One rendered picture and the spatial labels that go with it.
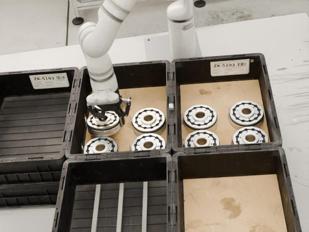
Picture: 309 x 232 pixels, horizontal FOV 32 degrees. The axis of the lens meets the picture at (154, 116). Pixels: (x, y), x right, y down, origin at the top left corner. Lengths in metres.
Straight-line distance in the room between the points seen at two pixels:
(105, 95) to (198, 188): 0.36
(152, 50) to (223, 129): 0.50
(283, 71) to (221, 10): 1.62
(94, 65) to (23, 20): 2.40
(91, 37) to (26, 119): 0.51
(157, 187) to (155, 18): 2.19
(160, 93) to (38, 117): 0.41
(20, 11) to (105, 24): 2.58
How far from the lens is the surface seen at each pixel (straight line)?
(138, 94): 1.78
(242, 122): 1.62
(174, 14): 1.81
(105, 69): 1.47
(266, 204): 1.47
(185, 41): 1.86
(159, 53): 1.97
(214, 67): 1.75
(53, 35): 3.61
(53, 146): 1.68
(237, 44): 2.16
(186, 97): 1.75
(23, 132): 1.76
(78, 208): 1.51
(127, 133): 1.66
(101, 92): 1.51
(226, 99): 1.73
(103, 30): 1.40
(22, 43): 3.62
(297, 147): 1.77
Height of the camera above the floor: 2.02
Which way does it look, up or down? 45 degrees down
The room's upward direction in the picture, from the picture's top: 9 degrees counter-clockwise
